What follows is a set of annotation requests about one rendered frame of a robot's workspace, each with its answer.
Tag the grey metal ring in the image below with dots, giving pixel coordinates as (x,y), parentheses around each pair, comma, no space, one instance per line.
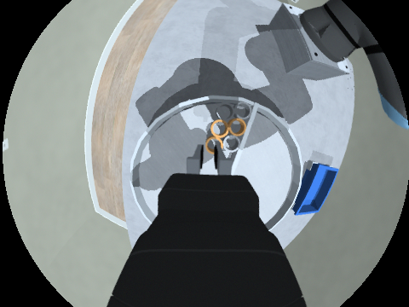
(230,108)
(236,145)
(247,110)

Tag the bronze bushing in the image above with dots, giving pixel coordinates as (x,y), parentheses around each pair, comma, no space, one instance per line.
(226,128)
(242,129)
(209,138)

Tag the blue open crate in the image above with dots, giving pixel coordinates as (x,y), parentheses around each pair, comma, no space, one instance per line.
(319,181)

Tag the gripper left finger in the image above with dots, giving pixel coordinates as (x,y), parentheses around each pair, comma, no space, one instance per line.
(195,163)

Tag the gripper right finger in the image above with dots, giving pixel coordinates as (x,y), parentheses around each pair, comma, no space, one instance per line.
(225,164)

